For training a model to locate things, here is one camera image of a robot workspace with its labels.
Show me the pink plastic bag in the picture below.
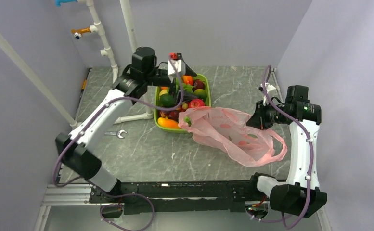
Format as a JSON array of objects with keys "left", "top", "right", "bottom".
[{"left": 179, "top": 107, "right": 288, "bottom": 167}]

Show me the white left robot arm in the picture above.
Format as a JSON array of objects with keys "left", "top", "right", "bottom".
[{"left": 52, "top": 47, "right": 197, "bottom": 202}]

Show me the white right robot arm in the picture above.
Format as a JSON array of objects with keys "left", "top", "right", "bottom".
[{"left": 246, "top": 85, "right": 327, "bottom": 218}]

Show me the green grape bunch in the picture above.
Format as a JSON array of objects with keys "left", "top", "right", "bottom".
[{"left": 182, "top": 83, "right": 194, "bottom": 94}]

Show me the orange papaya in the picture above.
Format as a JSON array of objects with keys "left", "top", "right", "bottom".
[{"left": 182, "top": 75, "right": 194, "bottom": 86}]

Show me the dark green avocado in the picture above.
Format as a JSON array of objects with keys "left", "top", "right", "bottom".
[{"left": 159, "top": 93, "right": 176, "bottom": 108}]

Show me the dark red apple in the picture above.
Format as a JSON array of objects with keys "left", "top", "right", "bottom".
[{"left": 193, "top": 79, "right": 206, "bottom": 91}]

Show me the green yellow mango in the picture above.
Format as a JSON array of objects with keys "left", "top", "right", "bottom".
[{"left": 193, "top": 89, "right": 207, "bottom": 102}]

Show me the large red apple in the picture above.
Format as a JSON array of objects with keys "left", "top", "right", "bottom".
[{"left": 189, "top": 99, "right": 205, "bottom": 108}]

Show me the dark purple plum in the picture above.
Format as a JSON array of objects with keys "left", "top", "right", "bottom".
[{"left": 158, "top": 110, "right": 171, "bottom": 118}]

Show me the yellow orange mango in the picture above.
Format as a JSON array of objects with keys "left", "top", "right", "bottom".
[{"left": 157, "top": 117, "right": 179, "bottom": 129}]

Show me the green plastic fruit tray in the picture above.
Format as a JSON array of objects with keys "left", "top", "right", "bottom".
[{"left": 154, "top": 74, "right": 212, "bottom": 133}]

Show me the steel wrench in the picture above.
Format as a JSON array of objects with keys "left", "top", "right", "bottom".
[{"left": 105, "top": 129, "right": 128, "bottom": 139}]

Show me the orange pipe valve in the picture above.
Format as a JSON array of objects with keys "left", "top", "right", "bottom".
[{"left": 71, "top": 27, "right": 92, "bottom": 39}]

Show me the blue pipe fitting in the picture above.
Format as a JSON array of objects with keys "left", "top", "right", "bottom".
[{"left": 54, "top": 0, "right": 78, "bottom": 7}]

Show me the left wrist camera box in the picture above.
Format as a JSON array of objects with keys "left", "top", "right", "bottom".
[{"left": 167, "top": 52, "right": 186, "bottom": 81}]

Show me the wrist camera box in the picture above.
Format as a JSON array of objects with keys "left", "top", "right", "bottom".
[
  {"left": 167, "top": 52, "right": 186, "bottom": 81},
  {"left": 258, "top": 83, "right": 278, "bottom": 106}
]

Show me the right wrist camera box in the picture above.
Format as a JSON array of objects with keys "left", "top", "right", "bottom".
[{"left": 258, "top": 83, "right": 278, "bottom": 106}]

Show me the orange handled tool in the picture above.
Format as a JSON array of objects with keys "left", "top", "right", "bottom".
[{"left": 81, "top": 80, "right": 87, "bottom": 91}]

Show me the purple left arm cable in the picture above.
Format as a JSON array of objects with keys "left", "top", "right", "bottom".
[{"left": 52, "top": 55, "right": 185, "bottom": 231}]

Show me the white pvc pipe frame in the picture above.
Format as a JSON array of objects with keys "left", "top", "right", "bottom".
[{"left": 0, "top": 0, "right": 137, "bottom": 128}]

